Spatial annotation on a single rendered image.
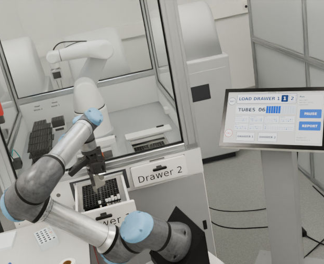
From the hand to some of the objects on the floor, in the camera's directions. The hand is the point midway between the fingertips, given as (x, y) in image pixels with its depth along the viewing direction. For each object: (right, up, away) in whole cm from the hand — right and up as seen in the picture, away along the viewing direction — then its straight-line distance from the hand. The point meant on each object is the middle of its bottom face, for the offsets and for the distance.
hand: (95, 189), depth 201 cm
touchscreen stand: (+104, -64, +56) cm, 135 cm away
